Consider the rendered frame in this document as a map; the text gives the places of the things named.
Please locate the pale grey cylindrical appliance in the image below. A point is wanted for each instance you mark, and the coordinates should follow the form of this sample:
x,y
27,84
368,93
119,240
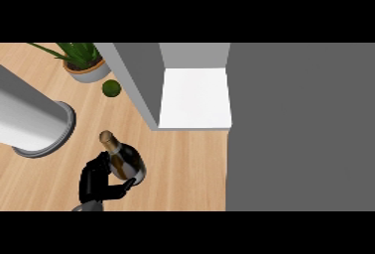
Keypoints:
x,y
30,119

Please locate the green lime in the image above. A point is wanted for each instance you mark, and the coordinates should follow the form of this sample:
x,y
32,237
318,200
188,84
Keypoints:
x,y
111,88

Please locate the potted green plant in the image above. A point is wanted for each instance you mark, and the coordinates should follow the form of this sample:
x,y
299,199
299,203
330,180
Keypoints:
x,y
85,64

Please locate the grey cabinet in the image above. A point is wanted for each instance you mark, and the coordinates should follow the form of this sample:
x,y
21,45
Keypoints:
x,y
191,96

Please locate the dark wine bottle gold foil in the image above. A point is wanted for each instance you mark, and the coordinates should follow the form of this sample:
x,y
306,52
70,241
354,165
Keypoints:
x,y
128,162

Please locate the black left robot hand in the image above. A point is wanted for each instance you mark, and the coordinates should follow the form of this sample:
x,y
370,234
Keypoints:
x,y
94,185

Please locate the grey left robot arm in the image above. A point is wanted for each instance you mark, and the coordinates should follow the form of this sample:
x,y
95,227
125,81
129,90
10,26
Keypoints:
x,y
88,207

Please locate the dark grey cabinet door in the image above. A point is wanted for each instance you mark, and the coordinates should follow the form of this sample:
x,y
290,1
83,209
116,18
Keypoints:
x,y
300,127

